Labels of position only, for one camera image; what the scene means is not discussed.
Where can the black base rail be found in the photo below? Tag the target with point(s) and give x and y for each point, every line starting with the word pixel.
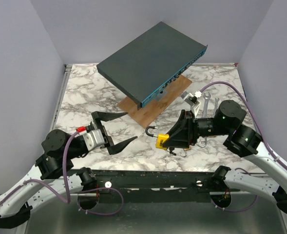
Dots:
pixel 158 187

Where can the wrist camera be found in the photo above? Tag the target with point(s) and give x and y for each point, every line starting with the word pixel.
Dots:
pixel 92 138
pixel 193 100

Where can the large brass padlock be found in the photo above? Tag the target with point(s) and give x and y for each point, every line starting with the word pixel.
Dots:
pixel 202 142

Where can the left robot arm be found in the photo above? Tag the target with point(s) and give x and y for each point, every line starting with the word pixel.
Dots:
pixel 49 178

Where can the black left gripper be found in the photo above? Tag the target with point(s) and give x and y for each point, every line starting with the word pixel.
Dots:
pixel 99 117

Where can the yellow padlock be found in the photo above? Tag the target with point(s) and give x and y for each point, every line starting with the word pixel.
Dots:
pixel 160 138

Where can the wooden board stand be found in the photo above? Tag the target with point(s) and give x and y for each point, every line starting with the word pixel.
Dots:
pixel 146 115

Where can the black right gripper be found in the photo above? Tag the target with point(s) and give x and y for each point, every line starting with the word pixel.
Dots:
pixel 184 133

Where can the large silver wrench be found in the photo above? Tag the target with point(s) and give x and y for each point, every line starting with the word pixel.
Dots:
pixel 206 97

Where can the dark network switch box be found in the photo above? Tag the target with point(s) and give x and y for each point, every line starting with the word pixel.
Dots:
pixel 148 64

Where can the small silver wrench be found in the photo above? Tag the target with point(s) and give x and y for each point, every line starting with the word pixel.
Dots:
pixel 216 105

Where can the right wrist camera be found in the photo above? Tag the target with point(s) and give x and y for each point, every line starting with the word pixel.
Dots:
pixel 193 100

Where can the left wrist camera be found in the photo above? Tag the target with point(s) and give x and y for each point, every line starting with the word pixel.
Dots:
pixel 92 138

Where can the small brass padlock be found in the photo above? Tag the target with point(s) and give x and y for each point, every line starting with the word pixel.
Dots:
pixel 184 152

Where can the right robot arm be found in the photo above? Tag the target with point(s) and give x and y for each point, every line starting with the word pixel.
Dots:
pixel 241 140

